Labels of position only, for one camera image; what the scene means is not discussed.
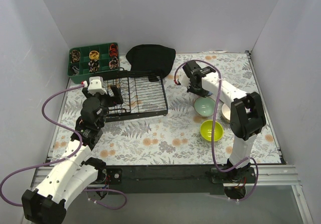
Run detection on celadon green bowl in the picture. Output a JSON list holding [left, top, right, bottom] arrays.
[[194, 97, 216, 117]]

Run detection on green compartment tray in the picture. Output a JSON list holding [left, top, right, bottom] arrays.
[[67, 42, 120, 84]]

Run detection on black wire dish rack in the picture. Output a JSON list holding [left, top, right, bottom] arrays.
[[102, 68, 169, 123]]

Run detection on black base bar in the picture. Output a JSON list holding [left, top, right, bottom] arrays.
[[103, 165, 256, 195]]

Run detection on yellow-green bowl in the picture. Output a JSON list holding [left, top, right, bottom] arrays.
[[200, 120, 224, 142]]

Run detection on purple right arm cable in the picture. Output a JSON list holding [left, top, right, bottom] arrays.
[[174, 60, 259, 202]]

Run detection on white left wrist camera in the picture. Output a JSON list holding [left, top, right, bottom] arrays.
[[83, 76, 107, 95]]

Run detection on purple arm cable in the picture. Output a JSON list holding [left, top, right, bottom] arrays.
[[0, 83, 128, 210], [174, 60, 259, 202]]

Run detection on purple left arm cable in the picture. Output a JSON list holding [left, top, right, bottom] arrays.
[[0, 83, 128, 210]]

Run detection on black cloth bag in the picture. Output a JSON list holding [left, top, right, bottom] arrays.
[[126, 44, 176, 78]]

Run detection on beige tan bowl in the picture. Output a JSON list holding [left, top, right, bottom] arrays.
[[221, 103, 231, 123]]

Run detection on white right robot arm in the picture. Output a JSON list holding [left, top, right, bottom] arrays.
[[175, 60, 266, 183]]

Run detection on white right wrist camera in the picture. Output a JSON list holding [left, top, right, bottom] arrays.
[[176, 74, 190, 88]]

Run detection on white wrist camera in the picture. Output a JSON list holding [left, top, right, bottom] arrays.
[[176, 74, 190, 88], [83, 76, 107, 95]]

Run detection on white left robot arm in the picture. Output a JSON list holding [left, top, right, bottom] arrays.
[[22, 83, 123, 223]]

